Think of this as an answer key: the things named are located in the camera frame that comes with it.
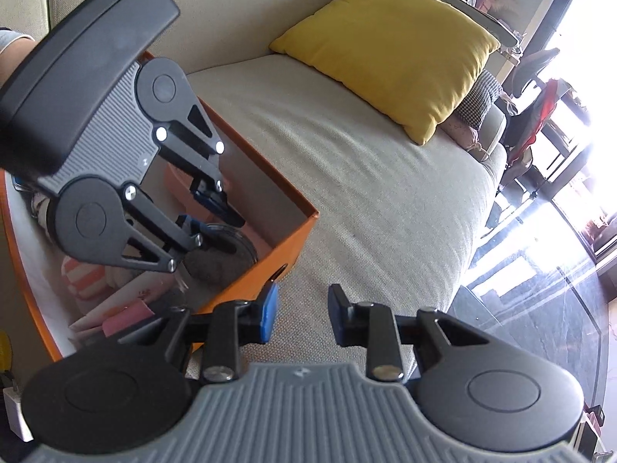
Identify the person's left forearm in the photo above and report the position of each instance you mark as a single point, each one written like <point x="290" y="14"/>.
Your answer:
<point x="12" y="53"/>

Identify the orange storage box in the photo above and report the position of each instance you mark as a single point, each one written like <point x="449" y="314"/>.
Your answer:
<point x="284" y="246"/>

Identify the yellow object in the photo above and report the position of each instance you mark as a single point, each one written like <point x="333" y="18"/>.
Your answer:
<point x="5" y="349"/>

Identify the glass desktop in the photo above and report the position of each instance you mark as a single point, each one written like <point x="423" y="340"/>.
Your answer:
<point x="530" y="328"/>

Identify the red cloth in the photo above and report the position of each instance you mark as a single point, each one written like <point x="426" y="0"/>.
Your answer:
<point x="542" y="106"/>

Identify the white charger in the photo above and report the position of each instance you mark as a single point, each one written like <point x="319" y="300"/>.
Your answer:
<point x="14" y="410"/>

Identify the round grey disc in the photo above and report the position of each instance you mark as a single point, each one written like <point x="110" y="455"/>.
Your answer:
<point x="217" y="260"/>

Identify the pink block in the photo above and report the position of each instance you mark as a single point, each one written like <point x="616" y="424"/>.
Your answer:
<point x="127" y="318"/>

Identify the white card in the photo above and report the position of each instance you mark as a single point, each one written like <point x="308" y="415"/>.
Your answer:
<point x="140" y="294"/>

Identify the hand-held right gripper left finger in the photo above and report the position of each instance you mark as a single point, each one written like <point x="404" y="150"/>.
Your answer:
<point x="270" y="311"/>

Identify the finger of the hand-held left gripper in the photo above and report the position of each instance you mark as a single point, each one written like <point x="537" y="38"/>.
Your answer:
<point x="192" y="225"/>
<point x="209" y="201"/>

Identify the pink floral cushion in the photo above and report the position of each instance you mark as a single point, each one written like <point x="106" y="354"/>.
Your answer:
<point x="465" y="137"/>

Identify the yellow pillow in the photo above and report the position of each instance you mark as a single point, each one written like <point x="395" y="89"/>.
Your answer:
<point x="395" y="48"/>

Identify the beige sofa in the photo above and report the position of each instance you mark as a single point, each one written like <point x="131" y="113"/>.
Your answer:
<point x="361" y="202"/>

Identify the dark chair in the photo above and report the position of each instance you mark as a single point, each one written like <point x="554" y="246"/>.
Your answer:
<point x="530" y="65"/>

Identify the white pink plush toy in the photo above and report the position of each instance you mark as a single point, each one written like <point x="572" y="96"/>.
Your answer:
<point x="82" y="279"/>

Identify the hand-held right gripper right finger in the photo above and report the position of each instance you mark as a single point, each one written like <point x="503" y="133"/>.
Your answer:
<point x="336" y="318"/>

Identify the grey checked pillow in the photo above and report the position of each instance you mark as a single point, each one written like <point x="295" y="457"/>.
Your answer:
<point x="479" y="99"/>

